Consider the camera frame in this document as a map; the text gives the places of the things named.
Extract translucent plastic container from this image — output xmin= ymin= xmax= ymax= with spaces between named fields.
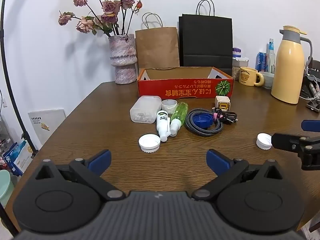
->
xmin=130 ymin=95 xmax=162 ymax=123

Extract white box on floor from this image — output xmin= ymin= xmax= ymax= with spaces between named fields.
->
xmin=27 ymin=108 xmax=67 ymax=150

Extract white spray bottle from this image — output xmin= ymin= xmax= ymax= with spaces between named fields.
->
xmin=156 ymin=110 xmax=171 ymax=142

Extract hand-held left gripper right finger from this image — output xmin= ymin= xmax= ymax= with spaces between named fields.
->
xmin=191 ymin=149 xmax=284 ymax=201

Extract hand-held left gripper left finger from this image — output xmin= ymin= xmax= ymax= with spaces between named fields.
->
xmin=34 ymin=149 xmax=126 ymax=201

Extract pink textured ceramic vase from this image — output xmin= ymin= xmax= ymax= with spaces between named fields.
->
xmin=108 ymin=34 xmax=138 ymax=85

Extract blue and white package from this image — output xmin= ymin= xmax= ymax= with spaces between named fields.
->
xmin=2 ymin=140 xmax=32 ymax=177

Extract red cardboard box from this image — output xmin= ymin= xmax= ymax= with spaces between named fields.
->
xmin=137 ymin=66 xmax=234 ymax=100

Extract blue bottle cap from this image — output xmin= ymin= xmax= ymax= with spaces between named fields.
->
xmin=194 ymin=114 xmax=214 ymax=130

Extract white ribbed lid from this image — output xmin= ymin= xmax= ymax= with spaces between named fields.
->
xmin=256 ymin=133 xmax=273 ymax=150
xmin=139 ymin=134 xmax=161 ymax=152

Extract bunch of dried roses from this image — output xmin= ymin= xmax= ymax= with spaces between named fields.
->
xmin=58 ymin=0 xmax=143 ymax=37

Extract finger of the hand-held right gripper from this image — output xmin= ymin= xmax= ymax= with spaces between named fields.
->
xmin=301 ymin=120 xmax=320 ymax=132
xmin=271 ymin=133 xmax=320 ymax=171

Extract clear container of grains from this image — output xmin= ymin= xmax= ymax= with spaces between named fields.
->
xmin=231 ymin=57 xmax=250 ymax=80

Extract pale green bin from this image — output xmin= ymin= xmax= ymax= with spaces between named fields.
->
xmin=0 ymin=169 xmax=15 ymax=207

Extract blue black braided cable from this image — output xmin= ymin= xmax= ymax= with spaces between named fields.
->
xmin=185 ymin=108 xmax=224 ymax=137

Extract white ceramic bowl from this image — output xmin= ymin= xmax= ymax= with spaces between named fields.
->
xmin=259 ymin=71 xmax=275 ymax=90

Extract yellow bear mug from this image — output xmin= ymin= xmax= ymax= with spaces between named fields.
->
xmin=239 ymin=67 xmax=265 ymax=87

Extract dark device with white cables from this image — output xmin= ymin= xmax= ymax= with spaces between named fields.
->
xmin=300 ymin=60 xmax=320 ymax=113

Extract green spray bottle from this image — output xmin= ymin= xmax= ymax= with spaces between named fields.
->
xmin=169 ymin=102 xmax=189 ymax=137

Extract yellow thermos jug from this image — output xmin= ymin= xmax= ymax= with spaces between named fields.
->
xmin=271 ymin=25 xmax=313 ymax=104

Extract clear bottle with blue label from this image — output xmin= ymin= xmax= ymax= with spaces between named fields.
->
xmin=265 ymin=39 xmax=276 ymax=73

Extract black paper bag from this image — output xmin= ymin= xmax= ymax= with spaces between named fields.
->
xmin=178 ymin=0 xmax=233 ymax=77

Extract white cube charger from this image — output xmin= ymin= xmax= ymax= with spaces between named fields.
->
xmin=214 ymin=95 xmax=231 ymax=112

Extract brown paper bag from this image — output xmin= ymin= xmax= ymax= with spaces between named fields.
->
xmin=135 ymin=12 xmax=180 ymax=69

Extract black usb cable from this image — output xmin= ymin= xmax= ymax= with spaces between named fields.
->
xmin=212 ymin=107 xmax=238 ymax=125

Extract small white plastic cup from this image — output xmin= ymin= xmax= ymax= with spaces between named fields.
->
xmin=161 ymin=100 xmax=178 ymax=113

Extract black lamp stand pole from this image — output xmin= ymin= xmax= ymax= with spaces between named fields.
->
xmin=0 ymin=0 xmax=39 ymax=159

